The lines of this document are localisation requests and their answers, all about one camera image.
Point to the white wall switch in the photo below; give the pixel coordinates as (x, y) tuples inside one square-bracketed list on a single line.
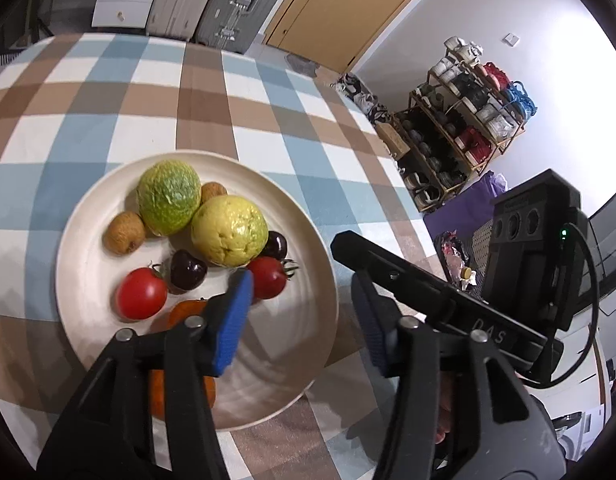
[(511, 39)]

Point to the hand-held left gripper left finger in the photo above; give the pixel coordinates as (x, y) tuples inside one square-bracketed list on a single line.
[(233, 320)]

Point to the wooden door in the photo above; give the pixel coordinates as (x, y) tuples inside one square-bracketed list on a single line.
[(348, 5)]

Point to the dark purple plum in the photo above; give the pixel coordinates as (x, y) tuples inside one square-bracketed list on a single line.
[(187, 270), (275, 246)]

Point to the wooden shoe rack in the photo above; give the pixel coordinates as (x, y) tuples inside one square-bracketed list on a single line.
[(463, 120)]

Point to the orange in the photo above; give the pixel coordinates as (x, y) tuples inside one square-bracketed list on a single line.
[(157, 392), (185, 310)]

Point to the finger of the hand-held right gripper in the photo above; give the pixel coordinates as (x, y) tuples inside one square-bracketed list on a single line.
[(383, 265)]

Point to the green bumpy fruit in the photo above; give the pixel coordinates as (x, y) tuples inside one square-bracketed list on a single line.
[(168, 197)]

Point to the small cardboard box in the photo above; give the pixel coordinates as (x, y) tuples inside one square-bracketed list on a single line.
[(394, 140)]

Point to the person's right hand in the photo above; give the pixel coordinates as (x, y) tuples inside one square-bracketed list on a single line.
[(445, 410)]

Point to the small red tomato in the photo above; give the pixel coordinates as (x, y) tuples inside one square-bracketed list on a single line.
[(268, 276)]

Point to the small brown round fruit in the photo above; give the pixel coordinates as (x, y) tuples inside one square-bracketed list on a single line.
[(124, 234), (214, 192)]

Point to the purple mat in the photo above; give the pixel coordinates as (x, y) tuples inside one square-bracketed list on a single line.
[(463, 210)]

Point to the silver suitcase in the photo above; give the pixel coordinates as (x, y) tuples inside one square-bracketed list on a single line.
[(243, 5)]

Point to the dark screen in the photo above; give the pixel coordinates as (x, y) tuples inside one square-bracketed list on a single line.
[(613, 250)]

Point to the cream round plate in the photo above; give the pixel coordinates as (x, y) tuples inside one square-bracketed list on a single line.
[(288, 360)]

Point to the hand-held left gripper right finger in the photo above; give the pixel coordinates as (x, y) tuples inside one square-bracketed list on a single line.
[(369, 322)]

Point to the checked tablecloth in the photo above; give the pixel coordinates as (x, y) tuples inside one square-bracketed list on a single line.
[(138, 100)]

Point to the pile of shoes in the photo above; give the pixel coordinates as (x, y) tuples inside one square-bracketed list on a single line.
[(360, 97)]

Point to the large red tomato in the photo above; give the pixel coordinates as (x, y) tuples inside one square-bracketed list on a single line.
[(140, 294)]

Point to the yellow-green bumpy fruit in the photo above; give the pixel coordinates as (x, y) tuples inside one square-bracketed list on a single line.
[(228, 230)]

